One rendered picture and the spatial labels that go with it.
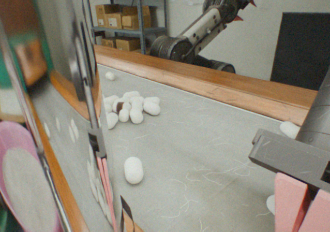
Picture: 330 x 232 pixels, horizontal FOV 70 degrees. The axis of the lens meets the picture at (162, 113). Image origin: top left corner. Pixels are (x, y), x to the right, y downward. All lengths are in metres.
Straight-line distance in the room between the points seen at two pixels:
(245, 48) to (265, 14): 0.35
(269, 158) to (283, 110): 0.26
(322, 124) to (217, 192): 0.13
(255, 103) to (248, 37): 2.12
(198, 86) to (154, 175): 0.28
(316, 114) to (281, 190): 0.07
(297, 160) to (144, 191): 0.17
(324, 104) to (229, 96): 0.29
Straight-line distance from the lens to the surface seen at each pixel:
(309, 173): 0.19
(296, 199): 0.19
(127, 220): 0.23
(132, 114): 0.41
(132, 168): 0.28
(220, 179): 0.30
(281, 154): 0.20
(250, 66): 2.60
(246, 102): 0.47
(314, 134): 0.21
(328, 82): 0.24
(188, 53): 0.87
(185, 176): 0.30
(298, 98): 0.48
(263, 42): 2.51
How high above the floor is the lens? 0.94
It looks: 27 degrees down
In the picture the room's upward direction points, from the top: 3 degrees counter-clockwise
